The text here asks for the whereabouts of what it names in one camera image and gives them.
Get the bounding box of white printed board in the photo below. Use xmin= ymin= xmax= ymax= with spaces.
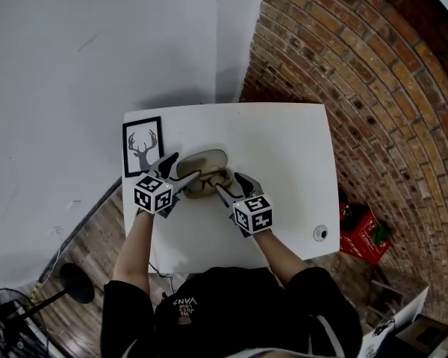
xmin=358 ymin=285 xmax=430 ymax=358

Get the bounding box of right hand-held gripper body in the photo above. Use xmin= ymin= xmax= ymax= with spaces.
xmin=223 ymin=194 xmax=274 ymax=237

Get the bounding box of person's black shirt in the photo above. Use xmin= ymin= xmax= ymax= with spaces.
xmin=100 ymin=266 xmax=363 ymax=358

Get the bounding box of black framed deer picture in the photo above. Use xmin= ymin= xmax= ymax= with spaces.
xmin=122 ymin=116 xmax=165 ymax=179

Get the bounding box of beige glasses case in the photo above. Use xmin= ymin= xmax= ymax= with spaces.
xmin=176 ymin=147 xmax=235 ymax=200

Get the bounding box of person's right forearm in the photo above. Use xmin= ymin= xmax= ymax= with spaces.
xmin=252 ymin=229 xmax=309 ymax=286

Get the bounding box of red plastic crate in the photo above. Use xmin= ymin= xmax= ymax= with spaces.
xmin=337 ymin=199 xmax=393 ymax=267

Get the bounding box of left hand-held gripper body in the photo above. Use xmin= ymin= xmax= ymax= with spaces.
xmin=133 ymin=166 xmax=181 ymax=220

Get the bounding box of person's left forearm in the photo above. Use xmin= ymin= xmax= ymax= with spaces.
xmin=113 ymin=210 xmax=156 ymax=286

